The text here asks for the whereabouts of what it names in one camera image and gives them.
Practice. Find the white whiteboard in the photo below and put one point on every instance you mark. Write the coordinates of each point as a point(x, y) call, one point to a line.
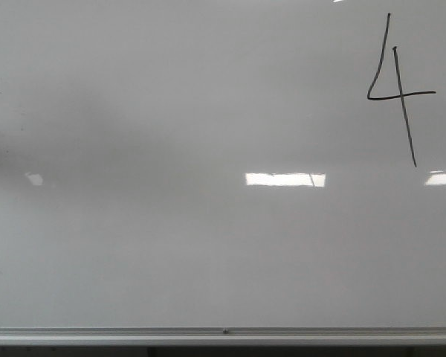
point(222, 164)

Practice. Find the aluminium whiteboard marker tray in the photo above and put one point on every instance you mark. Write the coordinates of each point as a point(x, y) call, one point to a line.
point(224, 336)

